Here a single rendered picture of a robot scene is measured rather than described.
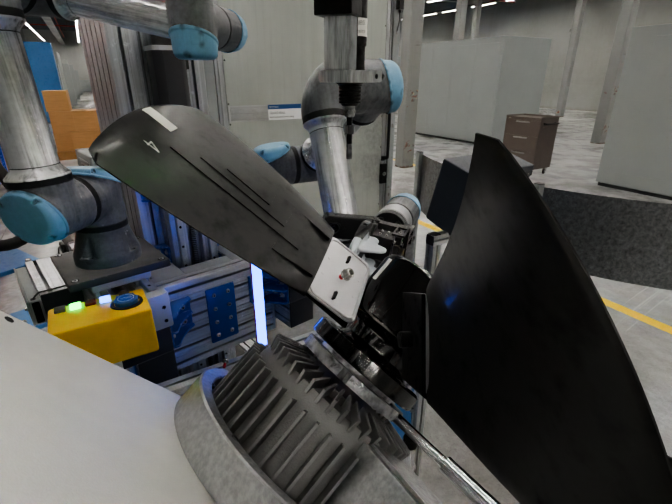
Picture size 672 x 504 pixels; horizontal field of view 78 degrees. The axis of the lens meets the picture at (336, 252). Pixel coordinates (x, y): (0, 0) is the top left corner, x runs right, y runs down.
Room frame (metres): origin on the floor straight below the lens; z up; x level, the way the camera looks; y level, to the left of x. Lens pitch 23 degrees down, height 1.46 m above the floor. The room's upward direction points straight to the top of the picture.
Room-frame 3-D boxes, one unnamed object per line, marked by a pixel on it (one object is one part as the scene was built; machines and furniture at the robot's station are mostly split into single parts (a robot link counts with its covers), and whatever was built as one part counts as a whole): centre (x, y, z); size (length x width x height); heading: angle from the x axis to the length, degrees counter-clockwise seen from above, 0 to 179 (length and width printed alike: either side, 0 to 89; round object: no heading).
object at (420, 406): (1.09, -0.27, 0.39); 0.04 x 0.04 x 0.78; 32
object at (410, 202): (0.90, -0.15, 1.17); 0.11 x 0.08 x 0.09; 159
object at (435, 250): (1.09, -0.27, 0.96); 0.03 x 0.03 x 0.20; 32
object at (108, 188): (0.96, 0.57, 1.20); 0.13 x 0.12 x 0.14; 172
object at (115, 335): (0.65, 0.43, 1.02); 0.16 x 0.10 x 0.11; 122
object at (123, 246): (0.97, 0.57, 1.09); 0.15 x 0.15 x 0.10
